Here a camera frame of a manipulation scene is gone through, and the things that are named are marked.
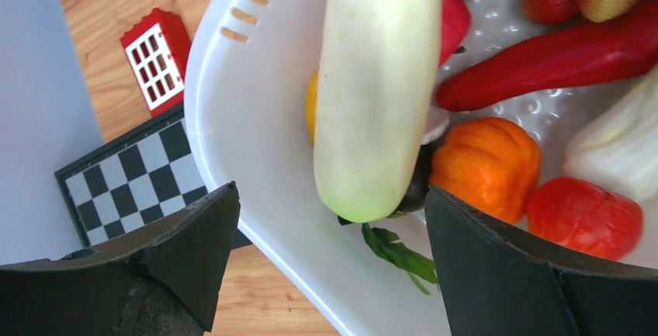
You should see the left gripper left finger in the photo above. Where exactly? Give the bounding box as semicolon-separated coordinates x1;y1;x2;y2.
1;182;240;335

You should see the red white grid block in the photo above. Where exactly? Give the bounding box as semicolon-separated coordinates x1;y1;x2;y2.
120;8;192;117

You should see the white plastic basket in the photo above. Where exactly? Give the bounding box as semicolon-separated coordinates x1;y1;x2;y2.
185;0;657;335

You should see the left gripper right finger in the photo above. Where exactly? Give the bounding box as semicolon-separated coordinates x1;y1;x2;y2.
424;188;657;335

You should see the orange toy pumpkin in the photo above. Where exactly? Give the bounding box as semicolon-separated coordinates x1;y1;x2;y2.
428;117;541;224

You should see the long white toy radish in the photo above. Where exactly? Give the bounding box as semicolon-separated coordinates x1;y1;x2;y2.
313;0;442;223

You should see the green toy leaf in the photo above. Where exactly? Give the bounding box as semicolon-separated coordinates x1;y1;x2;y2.
359;211;440;296

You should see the green toy bok choy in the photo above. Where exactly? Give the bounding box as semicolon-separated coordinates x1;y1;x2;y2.
563;67;657;203

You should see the long red toy pepper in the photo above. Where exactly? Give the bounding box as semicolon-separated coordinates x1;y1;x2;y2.
435;0;657;112

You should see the black white checkerboard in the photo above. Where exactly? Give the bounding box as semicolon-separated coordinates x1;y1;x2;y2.
54;104;208;246

